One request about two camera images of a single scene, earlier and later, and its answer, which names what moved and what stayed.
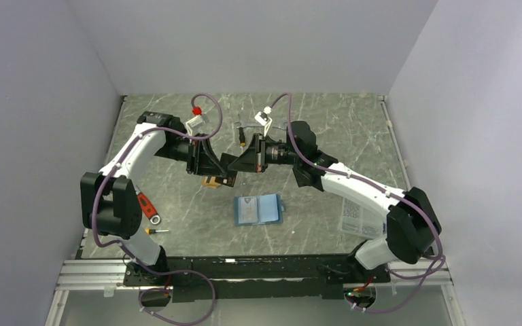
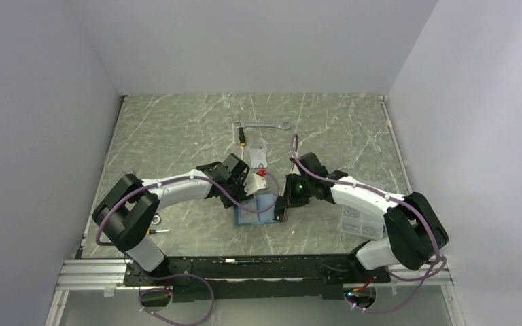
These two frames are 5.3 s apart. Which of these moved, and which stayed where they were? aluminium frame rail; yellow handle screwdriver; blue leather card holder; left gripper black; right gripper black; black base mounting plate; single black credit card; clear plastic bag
Moved: right gripper black; left gripper black; single black credit card
Stayed: aluminium frame rail; clear plastic bag; black base mounting plate; yellow handle screwdriver; blue leather card holder
